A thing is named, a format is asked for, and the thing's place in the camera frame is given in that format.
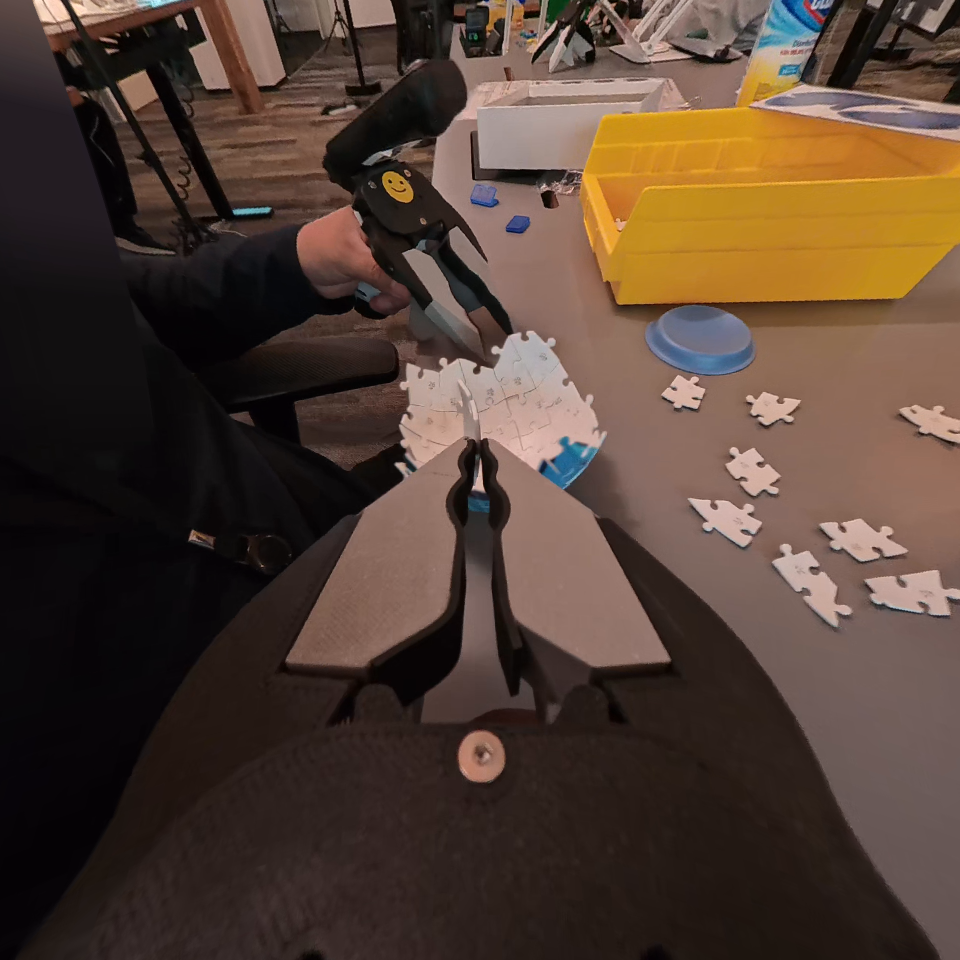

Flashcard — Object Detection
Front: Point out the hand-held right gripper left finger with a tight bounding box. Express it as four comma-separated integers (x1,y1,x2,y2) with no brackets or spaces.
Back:
283,438,481,708

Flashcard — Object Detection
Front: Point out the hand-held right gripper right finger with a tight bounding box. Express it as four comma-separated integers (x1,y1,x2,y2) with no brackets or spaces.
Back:
480,438,673,723

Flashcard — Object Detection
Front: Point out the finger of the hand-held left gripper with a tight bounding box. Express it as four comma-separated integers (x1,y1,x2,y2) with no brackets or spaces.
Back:
401,246,500,369
429,227,516,340

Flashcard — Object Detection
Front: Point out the partly built puzzle ball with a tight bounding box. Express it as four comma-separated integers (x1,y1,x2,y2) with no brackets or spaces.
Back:
397,330,609,515

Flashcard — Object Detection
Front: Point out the person's left forearm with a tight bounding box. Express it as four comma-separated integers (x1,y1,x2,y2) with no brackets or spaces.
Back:
116,225,331,369

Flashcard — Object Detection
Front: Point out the scattered loose puzzle pieces group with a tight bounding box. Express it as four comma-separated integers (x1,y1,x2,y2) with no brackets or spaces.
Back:
660,373,960,630

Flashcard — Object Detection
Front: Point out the blue round puzzle stand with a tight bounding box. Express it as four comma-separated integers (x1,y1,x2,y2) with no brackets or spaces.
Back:
645,303,757,376

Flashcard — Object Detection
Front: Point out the person's left hand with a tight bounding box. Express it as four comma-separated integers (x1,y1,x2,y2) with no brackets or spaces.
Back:
296,206,411,318

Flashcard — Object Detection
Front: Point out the black office chair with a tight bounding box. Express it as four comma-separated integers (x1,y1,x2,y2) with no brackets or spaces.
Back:
202,337,400,444

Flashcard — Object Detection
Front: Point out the black tripod stand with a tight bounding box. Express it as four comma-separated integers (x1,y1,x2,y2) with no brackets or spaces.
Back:
330,0,384,97

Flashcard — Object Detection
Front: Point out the white cardboard box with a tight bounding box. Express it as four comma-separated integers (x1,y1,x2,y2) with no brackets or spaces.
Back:
476,77,669,172

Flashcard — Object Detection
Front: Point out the wooden table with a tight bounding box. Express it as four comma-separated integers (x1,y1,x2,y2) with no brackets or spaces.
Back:
33,0,264,115

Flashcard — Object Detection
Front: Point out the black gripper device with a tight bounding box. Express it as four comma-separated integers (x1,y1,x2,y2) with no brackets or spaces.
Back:
528,0,599,74

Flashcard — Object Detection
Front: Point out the dark shoe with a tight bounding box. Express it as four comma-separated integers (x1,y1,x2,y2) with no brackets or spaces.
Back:
112,217,177,256

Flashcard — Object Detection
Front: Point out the yellow plastic bin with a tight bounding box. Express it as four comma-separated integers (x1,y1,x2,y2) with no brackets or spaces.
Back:
581,105,960,307

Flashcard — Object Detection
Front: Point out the white metal stand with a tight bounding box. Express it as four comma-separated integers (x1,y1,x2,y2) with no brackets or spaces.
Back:
607,0,699,65

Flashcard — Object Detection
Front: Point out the yellow wipes canister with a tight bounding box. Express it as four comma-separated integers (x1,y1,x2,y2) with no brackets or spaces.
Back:
736,0,837,108

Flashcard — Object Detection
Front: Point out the white blue printed sheet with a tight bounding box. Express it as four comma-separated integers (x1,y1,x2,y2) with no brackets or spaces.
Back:
750,84,960,141

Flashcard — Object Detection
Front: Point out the metal strap clip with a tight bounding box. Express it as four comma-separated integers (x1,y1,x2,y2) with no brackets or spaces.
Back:
187,528,294,575

